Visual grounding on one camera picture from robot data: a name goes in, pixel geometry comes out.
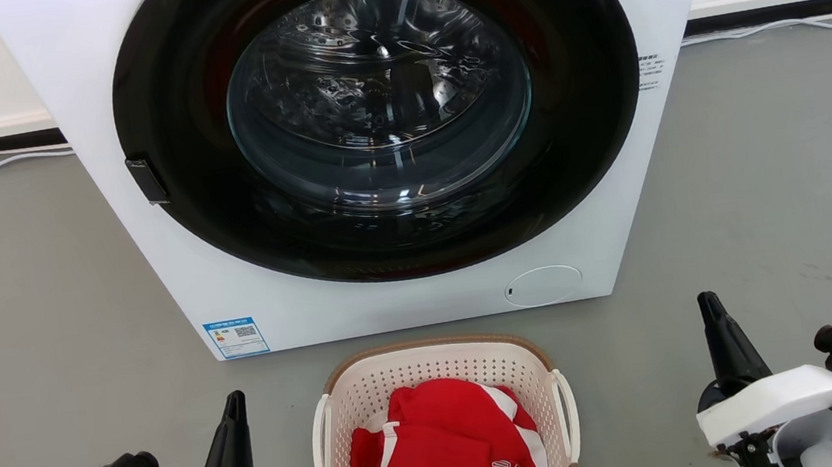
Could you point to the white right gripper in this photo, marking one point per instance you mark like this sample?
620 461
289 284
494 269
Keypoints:
780 403

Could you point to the cream perforated laundry basket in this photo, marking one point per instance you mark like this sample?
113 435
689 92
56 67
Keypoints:
430 361

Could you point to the blue energy label sticker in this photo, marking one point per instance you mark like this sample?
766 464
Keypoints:
237 338

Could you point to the round white filter cover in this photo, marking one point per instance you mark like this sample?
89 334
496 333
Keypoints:
544 286

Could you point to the white front-load washing machine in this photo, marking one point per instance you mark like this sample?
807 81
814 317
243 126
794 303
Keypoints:
393 306

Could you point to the red and white garment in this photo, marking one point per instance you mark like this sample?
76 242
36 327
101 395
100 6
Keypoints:
448 449

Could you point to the black round washer door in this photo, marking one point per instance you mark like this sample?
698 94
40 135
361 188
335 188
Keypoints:
186 212

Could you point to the small printed text sticker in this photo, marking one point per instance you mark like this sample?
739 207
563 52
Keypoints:
651 72

